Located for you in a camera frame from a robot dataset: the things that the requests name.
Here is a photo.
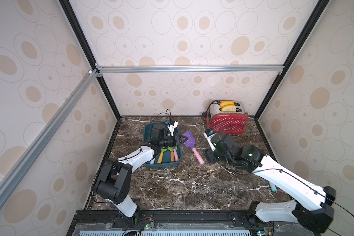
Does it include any green shovel wooden handle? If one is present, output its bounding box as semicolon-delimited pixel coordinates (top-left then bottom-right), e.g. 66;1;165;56
168;147;175;162

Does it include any purple shovel pink handle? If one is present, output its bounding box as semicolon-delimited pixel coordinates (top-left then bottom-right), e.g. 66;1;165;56
173;147;179;162
183;131;205;165

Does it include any green shovel yellow handle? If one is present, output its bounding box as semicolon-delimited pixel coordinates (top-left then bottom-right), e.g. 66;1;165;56
157;148;168;164

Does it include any teal plastic storage box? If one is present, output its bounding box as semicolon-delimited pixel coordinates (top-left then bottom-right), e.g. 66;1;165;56
144;122;183;169

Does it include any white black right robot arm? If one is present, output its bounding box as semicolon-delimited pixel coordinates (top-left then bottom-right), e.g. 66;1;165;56
204;129;336;234

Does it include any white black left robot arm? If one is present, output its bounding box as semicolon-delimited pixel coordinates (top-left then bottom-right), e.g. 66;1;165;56
92;134;189;221

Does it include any red polka dot toaster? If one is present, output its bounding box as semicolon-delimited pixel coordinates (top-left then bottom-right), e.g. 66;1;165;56
204;100;249;134

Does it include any front bread slice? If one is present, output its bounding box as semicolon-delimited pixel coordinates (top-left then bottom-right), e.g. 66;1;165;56
220;105;237;113

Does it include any bread slice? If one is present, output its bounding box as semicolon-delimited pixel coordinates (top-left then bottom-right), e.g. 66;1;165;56
219;101;235;107
220;105;237;113

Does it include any rear bread slice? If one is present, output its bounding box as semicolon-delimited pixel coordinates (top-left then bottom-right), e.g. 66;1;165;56
219;101;235;107

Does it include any silver aluminium crossbar back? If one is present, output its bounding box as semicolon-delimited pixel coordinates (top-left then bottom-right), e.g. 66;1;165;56
98;65;284;73

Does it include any silver aluminium crossbar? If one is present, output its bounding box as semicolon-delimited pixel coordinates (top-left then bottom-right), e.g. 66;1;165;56
98;65;284;73
0;69;98;210

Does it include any silver aluminium crossbar left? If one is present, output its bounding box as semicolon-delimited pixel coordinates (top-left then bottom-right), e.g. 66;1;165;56
0;69;98;210

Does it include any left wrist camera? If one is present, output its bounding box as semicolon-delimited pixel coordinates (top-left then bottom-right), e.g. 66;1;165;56
168;121;178;136

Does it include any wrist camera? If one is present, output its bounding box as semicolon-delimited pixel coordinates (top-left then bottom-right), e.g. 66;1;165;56
168;121;178;136
204;128;216;151

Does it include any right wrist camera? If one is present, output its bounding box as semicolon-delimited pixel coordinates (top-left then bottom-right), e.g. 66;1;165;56
204;128;216;151

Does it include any black toaster power cable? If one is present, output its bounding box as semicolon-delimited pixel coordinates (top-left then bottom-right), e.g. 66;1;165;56
202;100;220;118

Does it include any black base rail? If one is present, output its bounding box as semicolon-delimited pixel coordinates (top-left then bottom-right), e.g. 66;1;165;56
67;210;282;236

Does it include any black corner frame post left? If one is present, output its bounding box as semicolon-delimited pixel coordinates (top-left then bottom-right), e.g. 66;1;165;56
59;0;121;120

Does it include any black corner frame post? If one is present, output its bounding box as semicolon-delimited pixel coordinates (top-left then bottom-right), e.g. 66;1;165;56
254;0;330;121
59;0;121;120

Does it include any black corner frame post right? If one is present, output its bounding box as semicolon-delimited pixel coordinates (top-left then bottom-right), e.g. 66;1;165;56
254;0;330;121

